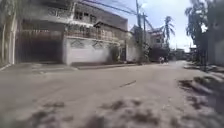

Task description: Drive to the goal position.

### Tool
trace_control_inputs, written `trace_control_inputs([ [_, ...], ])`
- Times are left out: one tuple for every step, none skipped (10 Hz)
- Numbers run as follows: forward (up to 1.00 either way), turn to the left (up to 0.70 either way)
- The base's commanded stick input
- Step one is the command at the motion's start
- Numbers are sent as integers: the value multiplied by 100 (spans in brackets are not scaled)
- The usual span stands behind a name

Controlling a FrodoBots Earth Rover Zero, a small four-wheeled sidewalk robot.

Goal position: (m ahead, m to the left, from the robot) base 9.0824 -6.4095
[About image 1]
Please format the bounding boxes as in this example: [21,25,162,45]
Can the raised concrete driveway kerb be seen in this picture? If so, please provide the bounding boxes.
[0,61,141,73]

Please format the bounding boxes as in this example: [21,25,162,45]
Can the grey concrete road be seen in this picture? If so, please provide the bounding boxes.
[0,59,224,128]

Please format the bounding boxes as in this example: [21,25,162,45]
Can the short utility pole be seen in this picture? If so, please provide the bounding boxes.
[142,12,148,63]

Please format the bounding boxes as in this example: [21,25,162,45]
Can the large building with balconies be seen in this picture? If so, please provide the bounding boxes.
[13,0,131,66]

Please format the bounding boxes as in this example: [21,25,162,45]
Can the distant building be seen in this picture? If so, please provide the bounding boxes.
[129,25,169,63]

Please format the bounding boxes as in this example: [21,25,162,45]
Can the group of people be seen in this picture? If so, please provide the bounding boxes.
[158,55,169,65]

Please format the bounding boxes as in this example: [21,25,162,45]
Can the tall utility pole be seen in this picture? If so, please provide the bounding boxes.
[134,0,143,64]

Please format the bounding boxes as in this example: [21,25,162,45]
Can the palm tree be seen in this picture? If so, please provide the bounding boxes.
[161,15,176,51]

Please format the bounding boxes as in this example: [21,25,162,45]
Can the tall dark trees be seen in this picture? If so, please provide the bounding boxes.
[184,0,214,68]

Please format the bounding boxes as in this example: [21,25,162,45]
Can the pale tree trunk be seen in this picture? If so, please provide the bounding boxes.
[0,0,18,68]

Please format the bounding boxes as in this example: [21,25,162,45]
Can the overhead wires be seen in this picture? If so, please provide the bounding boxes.
[81,0,154,31]

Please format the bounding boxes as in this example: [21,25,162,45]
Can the pale wall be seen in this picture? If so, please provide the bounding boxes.
[206,0,224,67]

